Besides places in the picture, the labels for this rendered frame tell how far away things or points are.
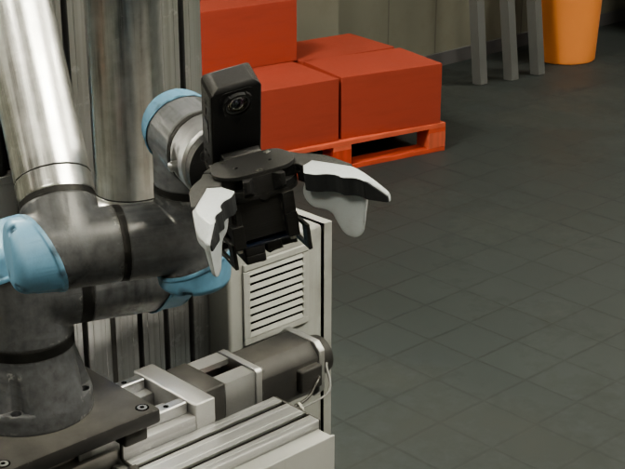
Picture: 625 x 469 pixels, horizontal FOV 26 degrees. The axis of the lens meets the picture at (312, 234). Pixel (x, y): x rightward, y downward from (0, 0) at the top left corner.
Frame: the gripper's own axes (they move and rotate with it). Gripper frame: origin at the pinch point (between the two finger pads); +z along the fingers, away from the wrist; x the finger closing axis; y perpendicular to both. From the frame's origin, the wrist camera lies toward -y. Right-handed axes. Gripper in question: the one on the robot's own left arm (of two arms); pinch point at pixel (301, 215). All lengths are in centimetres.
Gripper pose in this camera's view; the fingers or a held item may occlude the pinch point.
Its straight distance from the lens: 103.9
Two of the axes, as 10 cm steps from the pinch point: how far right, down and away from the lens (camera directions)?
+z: 3.7, 3.3, -8.7
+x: -9.2, 2.6, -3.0
